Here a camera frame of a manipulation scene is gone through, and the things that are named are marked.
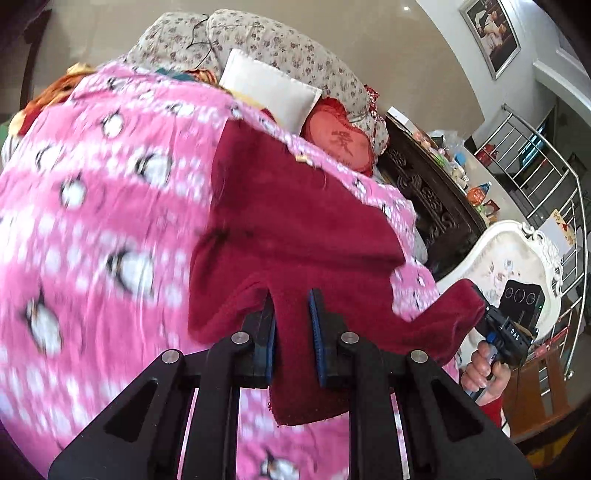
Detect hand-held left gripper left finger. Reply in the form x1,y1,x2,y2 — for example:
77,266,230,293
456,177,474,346
48,295,278,480

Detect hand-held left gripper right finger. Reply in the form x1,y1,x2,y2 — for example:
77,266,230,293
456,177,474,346
308,288,536,480

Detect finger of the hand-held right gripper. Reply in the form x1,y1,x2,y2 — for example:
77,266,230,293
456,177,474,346
479,301,511,347

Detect maroon fleece garment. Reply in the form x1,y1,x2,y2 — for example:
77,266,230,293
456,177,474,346
188,117,486,425

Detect person's right hand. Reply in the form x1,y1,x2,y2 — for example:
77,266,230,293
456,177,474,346
461,344,511,407

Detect brown wooden stool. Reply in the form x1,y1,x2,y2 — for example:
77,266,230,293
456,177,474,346
508,348,575,441

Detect steel railing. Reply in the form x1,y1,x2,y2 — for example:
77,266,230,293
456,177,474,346
475,104,591,398

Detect dark carved wooden cabinet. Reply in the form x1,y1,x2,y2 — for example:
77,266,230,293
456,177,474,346
376,113,490,278

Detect pile of small packets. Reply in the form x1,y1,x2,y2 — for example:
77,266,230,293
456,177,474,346
416,129,502,224

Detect red heart cushion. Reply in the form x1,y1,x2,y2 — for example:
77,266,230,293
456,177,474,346
300,97,377,178

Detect white flat box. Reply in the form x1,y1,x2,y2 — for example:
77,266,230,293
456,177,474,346
387,107,416,131

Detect pink penguin print blanket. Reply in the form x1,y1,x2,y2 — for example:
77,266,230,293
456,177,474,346
0,62,462,480

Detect white pillow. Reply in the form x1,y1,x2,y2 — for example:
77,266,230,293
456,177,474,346
218,48,323,134

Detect teal cloth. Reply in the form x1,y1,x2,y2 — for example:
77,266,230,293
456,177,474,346
157,68,199,82

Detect floral grey pillows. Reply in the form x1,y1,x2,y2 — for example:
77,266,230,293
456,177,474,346
127,11,389,160

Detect orange patterned cloth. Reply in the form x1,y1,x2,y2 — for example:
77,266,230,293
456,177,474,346
9,62,98,134

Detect framed wall picture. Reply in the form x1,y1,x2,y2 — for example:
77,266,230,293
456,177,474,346
458,0,522,80

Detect thin black cable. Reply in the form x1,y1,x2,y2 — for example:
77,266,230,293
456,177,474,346
187,14,214,70

